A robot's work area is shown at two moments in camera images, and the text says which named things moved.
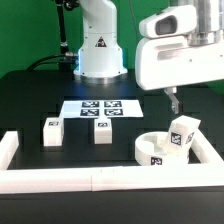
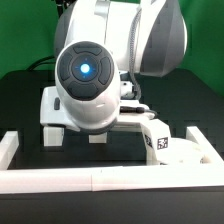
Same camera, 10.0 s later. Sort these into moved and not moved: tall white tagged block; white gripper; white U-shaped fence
Moved: white gripper; tall white tagged block
Not moved: white U-shaped fence
